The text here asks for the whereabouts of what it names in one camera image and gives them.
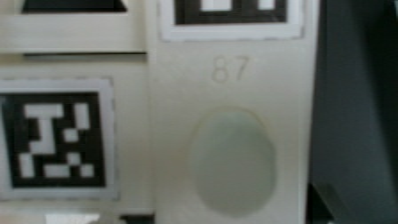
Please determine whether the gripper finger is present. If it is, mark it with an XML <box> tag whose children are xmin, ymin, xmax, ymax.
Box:
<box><xmin>308</xmin><ymin>183</ymin><xmax>356</xmax><ymax>224</ymax></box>

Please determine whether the white chair back frame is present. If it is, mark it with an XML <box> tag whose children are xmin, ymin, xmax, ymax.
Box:
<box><xmin>0</xmin><ymin>0</ymin><xmax>321</xmax><ymax>224</ymax></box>

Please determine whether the white chair seat part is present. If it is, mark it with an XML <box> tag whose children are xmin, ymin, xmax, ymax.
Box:
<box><xmin>0</xmin><ymin>62</ymin><xmax>155</xmax><ymax>224</ymax></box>

